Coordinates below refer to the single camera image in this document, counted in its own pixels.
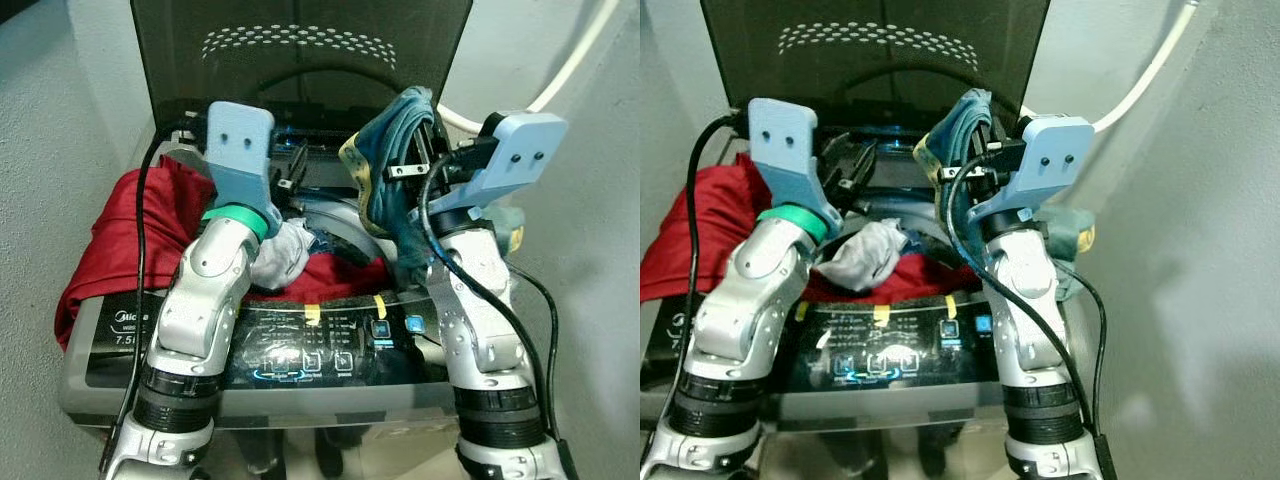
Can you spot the blue grey garment yellow trim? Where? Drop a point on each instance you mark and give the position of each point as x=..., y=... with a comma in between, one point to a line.
x=975, y=120
x=385, y=190

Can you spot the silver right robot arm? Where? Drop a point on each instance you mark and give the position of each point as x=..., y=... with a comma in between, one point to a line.
x=1030, y=320
x=480, y=320

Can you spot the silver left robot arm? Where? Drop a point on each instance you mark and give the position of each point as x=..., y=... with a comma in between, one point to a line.
x=200, y=300
x=745, y=310

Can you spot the white crumpled cloth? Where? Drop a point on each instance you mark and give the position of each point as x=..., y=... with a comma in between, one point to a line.
x=285, y=255
x=865, y=255

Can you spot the dark tinted washer lid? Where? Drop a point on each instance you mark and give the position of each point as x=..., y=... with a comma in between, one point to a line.
x=870, y=70
x=300, y=70

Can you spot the red garment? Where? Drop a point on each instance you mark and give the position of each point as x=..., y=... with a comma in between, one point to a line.
x=130, y=230
x=690, y=230

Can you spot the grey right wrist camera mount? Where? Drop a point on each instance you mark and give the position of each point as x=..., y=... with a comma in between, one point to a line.
x=520, y=155
x=1050, y=155

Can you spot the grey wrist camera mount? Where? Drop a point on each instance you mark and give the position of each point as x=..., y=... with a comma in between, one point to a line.
x=785, y=150
x=240, y=150
x=1050, y=155
x=520, y=155

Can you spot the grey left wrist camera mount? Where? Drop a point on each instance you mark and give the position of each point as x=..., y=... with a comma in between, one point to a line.
x=785, y=150
x=240, y=150

